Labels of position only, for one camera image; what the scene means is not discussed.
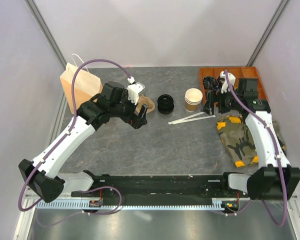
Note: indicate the brown paper bag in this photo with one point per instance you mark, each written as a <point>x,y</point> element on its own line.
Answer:
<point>86,84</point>

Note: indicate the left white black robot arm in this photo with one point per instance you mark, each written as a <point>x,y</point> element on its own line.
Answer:
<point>42,174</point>

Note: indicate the camouflage cloth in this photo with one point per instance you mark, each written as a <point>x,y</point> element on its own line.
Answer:
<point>237,140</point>

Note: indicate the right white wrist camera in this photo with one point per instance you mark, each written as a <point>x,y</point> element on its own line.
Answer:
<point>228,79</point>

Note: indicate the orange compartment tray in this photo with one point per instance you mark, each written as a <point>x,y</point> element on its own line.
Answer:
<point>249,74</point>

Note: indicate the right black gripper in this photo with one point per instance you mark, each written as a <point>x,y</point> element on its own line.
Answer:
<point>214,96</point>

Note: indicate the wrapped straw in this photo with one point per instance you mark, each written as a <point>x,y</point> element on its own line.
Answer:
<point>185,118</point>
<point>191,120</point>

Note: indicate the cardboard cup carrier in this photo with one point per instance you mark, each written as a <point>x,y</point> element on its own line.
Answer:
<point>144,100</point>

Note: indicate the upper wrapped straw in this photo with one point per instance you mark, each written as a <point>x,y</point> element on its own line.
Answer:
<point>185,118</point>

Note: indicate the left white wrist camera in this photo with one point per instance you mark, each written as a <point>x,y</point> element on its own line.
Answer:
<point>135,89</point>

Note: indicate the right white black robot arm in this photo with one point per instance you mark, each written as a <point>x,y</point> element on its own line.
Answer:
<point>275,178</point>

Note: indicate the lower wrapped straw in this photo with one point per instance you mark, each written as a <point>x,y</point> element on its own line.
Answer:
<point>191,120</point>

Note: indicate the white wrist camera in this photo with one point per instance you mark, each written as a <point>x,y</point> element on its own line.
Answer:
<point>135,89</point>
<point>228,79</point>

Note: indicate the stack of paper cups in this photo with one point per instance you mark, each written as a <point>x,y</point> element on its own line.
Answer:
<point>193,97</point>

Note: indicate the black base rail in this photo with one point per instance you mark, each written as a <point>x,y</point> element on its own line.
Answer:
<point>159,189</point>

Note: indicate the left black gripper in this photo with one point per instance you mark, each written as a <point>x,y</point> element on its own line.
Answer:
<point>136,121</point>

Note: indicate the rolled sock top left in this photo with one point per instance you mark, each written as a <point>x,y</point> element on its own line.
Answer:
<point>209,82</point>

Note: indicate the stack of black lids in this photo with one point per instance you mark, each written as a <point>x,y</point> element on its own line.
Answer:
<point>165,104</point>

